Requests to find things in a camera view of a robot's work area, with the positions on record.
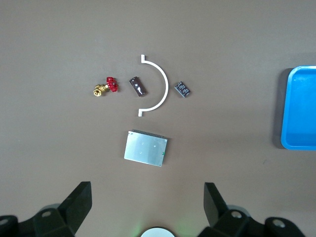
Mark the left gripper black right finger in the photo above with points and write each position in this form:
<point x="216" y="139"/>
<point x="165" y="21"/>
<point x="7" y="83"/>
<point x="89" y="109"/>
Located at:
<point x="227" y="222"/>

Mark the short printed brown capacitor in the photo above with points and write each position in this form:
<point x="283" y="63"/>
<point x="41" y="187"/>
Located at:
<point x="183" y="89"/>

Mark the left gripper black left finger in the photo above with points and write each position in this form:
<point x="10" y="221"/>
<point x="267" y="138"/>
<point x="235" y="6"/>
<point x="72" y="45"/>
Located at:
<point x="61" y="222"/>

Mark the brass valve red handwheel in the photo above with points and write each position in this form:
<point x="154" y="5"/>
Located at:
<point x="112" y="84"/>

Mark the white half-round pipe clamp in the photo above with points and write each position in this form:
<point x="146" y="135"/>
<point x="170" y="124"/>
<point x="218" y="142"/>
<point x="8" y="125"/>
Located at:
<point x="166" y="86"/>

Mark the long plain brown capacitor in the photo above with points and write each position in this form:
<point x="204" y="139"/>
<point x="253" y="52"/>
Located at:
<point x="137" y="87"/>

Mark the blue plastic tray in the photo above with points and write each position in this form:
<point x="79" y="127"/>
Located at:
<point x="301" y="108"/>

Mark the silver metal box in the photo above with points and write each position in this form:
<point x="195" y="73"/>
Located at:
<point x="145" y="149"/>

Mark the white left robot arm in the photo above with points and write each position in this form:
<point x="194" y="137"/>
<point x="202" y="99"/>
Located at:
<point x="158" y="233"/>

